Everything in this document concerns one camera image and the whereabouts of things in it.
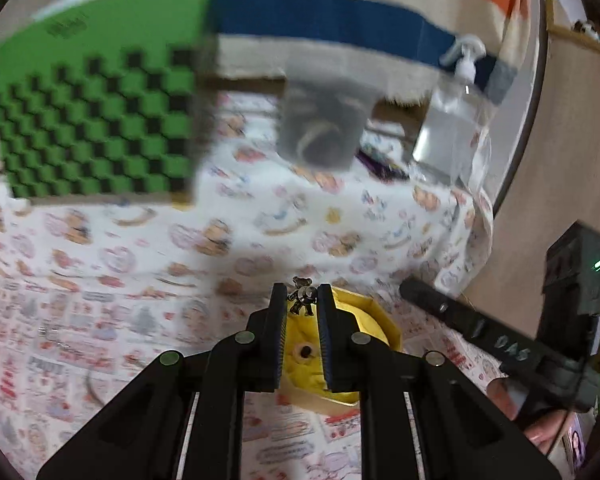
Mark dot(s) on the gold hexagonal jewelry box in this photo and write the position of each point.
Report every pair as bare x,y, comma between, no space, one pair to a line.
375,334

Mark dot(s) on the yellow cloth lining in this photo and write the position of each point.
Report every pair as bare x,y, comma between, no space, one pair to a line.
305,359

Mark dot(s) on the striped Paris towel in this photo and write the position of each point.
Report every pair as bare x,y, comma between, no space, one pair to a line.
405,39

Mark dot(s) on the baby bear print cloth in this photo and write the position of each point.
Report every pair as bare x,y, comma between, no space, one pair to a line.
253,220

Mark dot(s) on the translucent plastic cup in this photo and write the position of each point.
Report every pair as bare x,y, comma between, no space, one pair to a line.
325,107

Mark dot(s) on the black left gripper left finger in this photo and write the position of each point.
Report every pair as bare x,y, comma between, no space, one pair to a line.
181,417

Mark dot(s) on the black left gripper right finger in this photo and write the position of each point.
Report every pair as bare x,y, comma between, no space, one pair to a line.
421,417

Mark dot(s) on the person's right hand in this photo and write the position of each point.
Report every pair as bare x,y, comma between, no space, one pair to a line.
541,425

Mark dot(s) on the clear spray bottle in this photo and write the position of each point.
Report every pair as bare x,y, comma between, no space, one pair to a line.
448,140

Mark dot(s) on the purple pen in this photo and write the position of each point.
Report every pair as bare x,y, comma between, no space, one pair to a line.
380,166

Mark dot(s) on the print pattern cloth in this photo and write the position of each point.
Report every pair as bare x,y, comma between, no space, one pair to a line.
68,345

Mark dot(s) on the green black checkered box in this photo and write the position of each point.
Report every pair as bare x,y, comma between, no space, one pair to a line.
99,99

